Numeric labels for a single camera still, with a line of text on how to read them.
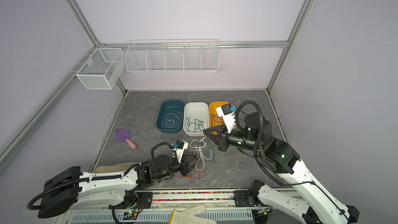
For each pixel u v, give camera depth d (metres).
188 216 0.69
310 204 0.40
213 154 0.89
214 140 0.52
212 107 1.05
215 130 0.52
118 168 0.83
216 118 1.02
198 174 0.78
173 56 0.99
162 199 0.75
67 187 0.41
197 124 0.99
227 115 0.48
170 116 1.01
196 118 1.02
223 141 0.47
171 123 1.02
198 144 0.65
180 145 0.65
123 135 0.98
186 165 0.65
